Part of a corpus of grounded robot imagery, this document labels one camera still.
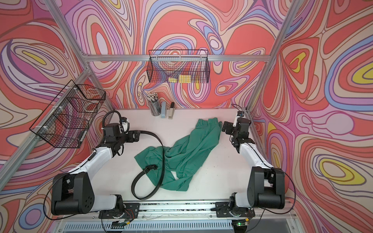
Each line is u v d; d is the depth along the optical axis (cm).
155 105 107
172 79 83
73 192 42
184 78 82
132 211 72
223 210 73
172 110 115
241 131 67
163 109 115
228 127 80
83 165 48
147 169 85
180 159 87
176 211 75
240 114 75
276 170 43
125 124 78
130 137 80
